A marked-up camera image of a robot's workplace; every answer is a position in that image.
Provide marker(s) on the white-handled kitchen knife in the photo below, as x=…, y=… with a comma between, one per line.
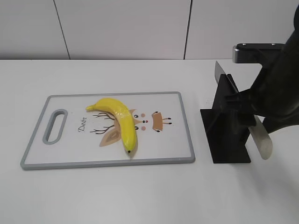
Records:
x=258, y=132

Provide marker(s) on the yellow plastic banana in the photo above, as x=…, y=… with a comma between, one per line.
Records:
x=123, y=117

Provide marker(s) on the white deer cutting board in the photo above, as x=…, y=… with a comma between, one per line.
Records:
x=67, y=136

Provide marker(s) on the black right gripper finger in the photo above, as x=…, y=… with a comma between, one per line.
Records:
x=240, y=104
x=273, y=125

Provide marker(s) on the black knife stand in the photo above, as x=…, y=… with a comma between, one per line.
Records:
x=226, y=130

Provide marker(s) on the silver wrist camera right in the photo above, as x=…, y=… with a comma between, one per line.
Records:
x=256, y=52

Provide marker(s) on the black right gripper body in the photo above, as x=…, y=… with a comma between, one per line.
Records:
x=275, y=92

